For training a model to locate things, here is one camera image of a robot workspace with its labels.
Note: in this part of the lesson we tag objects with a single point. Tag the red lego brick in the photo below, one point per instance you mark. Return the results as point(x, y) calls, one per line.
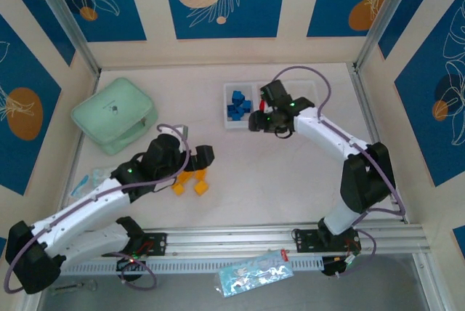
point(261, 104)

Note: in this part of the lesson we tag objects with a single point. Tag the blue lego brick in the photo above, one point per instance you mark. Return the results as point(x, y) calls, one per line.
point(238, 116)
point(247, 104)
point(238, 96)
point(232, 109)

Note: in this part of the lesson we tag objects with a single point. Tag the yellow lego brick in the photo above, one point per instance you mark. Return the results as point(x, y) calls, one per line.
point(185, 178)
point(201, 187)
point(178, 189)
point(200, 175)

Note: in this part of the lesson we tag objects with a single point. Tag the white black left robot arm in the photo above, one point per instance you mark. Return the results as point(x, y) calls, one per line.
point(87, 209)

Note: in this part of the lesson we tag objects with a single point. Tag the white three-compartment container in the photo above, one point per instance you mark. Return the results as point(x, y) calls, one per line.
point(239, 125)

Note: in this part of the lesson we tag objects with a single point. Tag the clear plastic zip bag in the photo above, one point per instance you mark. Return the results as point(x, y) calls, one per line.
point(101, 174)

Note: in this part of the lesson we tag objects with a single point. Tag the mint green fabric pouch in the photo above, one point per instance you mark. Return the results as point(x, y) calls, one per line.
point(109, 111)

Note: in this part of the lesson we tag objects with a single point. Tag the light blue plastic piece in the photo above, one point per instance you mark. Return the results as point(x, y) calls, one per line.
point(80, 186)

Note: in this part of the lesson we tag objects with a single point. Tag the black connector board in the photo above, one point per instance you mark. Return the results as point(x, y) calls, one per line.
point(332, 267)
point(125, 271)

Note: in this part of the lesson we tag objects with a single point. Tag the printed plastic package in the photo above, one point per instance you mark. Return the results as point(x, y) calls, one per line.
point(254, 271)

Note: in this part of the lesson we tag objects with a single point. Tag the aluminium side rail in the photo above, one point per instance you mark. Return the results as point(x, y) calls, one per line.
point(74, 167)
point(370, 118)

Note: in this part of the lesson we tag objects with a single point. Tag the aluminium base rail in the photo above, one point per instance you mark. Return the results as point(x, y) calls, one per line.
point(236, 238)

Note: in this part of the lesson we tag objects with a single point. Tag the aluminium frame post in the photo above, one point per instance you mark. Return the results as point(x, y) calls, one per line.
point(385, 16)
point(67, 16)

